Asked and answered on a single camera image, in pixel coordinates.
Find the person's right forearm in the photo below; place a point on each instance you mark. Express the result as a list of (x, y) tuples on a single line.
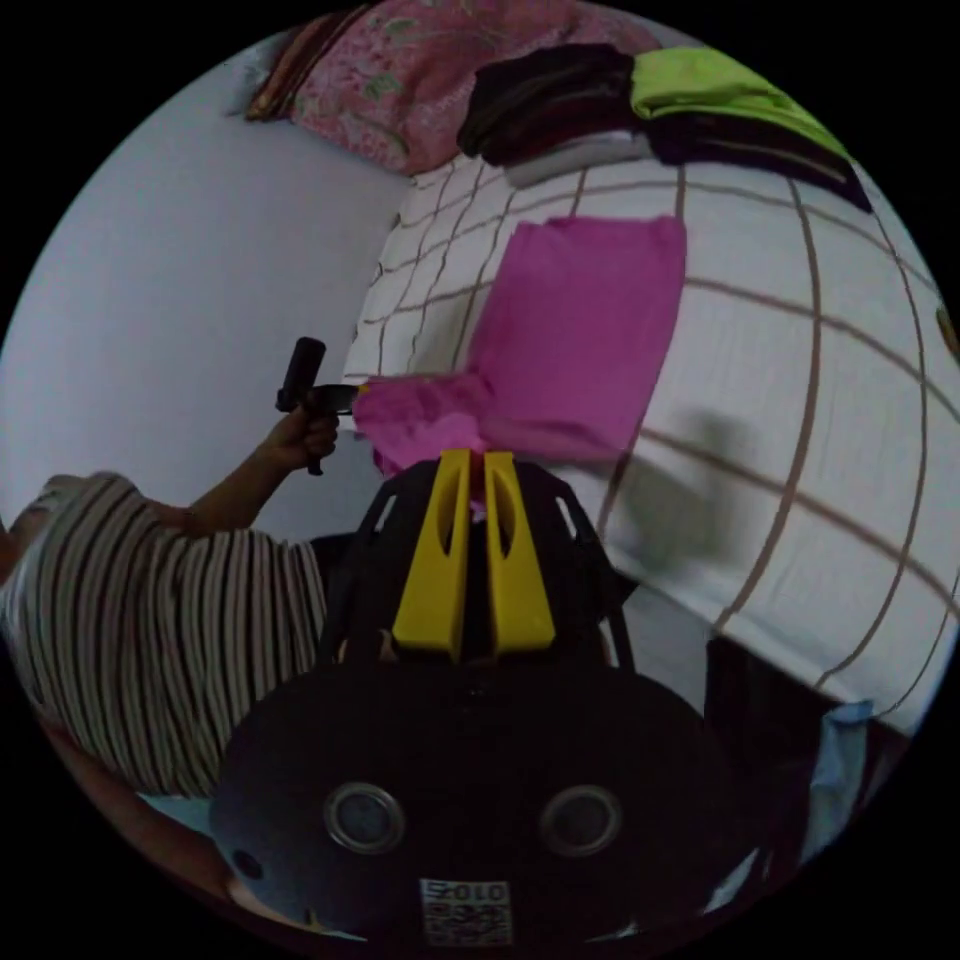
[(150, 825)]

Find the pink floral pillow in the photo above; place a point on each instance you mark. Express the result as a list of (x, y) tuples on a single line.
[(420, 82)]

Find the bed with checked white sheet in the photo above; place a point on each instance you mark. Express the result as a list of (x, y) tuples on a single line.
[(787, 420)]

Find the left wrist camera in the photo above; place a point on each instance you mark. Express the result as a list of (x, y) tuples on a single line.
[(302, 371)]

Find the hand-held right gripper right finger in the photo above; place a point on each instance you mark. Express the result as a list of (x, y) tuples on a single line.
[(521, 585)]

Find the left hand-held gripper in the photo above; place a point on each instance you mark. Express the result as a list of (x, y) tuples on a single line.
[(333, 398)]

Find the person's left forearm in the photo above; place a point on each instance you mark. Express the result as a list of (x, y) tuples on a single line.
[(229, 495)]

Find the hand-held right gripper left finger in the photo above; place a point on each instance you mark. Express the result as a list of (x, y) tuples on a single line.
[(429, 577)]

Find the person's left hand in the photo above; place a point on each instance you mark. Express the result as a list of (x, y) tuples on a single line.
[(304, 441)]

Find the pink t-shirt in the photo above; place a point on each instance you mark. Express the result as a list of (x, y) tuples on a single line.
[(577, 330)]

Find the person's body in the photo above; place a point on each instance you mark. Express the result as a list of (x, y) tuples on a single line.
[(150, 622)]

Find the pile of clothes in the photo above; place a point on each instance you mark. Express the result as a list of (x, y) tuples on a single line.
[(600, 97)]

